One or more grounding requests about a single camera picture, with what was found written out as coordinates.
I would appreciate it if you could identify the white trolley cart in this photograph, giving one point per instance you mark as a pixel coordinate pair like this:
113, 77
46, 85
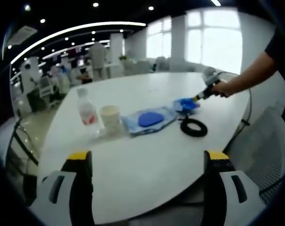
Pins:
49, 90

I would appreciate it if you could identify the small bright window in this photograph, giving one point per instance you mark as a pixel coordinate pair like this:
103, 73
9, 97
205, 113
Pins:
159, 42

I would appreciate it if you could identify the white table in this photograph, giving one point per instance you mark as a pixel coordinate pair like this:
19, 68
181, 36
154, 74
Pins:
144, 160

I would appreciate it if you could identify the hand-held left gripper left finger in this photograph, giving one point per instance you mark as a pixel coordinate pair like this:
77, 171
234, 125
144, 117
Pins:
62, 200

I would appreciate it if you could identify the group of ceiling spotlights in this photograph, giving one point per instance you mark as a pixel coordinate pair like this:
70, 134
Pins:
95, 4

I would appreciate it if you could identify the clear plastic bottle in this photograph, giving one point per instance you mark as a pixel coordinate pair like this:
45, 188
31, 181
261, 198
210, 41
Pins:
86, 110

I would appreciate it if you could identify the group of white chairs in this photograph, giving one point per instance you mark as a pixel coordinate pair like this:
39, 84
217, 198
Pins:
142, 67

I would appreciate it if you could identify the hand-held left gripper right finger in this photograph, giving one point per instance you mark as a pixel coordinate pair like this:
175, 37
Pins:
229, 200

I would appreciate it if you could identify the ceiling air vent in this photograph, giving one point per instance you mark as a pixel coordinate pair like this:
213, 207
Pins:
22, 34

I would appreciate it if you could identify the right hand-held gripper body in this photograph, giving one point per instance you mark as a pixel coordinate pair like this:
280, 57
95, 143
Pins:
211, 78

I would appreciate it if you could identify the white paper cup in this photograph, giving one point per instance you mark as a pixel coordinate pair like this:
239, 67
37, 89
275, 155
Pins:
110, 120

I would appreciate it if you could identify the curved ceiling light strip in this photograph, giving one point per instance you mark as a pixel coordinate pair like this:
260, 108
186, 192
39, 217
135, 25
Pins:
105, 23

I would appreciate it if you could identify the white mesh office chair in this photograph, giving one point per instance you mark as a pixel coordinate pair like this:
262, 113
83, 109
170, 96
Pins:
264, 150

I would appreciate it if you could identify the black shirt sleeve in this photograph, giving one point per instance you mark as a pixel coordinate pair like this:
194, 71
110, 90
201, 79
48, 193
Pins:
281, 42

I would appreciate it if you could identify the large bright window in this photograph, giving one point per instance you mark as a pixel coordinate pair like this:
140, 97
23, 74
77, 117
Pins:
217, 42

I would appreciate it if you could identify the black frame chair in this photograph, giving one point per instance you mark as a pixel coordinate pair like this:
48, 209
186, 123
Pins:
20, 146

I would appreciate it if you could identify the person's right hand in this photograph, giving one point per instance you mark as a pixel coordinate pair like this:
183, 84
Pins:
224, 89

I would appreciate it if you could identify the straight ceiling light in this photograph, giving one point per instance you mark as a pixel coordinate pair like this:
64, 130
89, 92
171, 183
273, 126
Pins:
216, 2

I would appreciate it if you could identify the green potted plant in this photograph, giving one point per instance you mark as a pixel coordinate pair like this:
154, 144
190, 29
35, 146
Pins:
123, 57

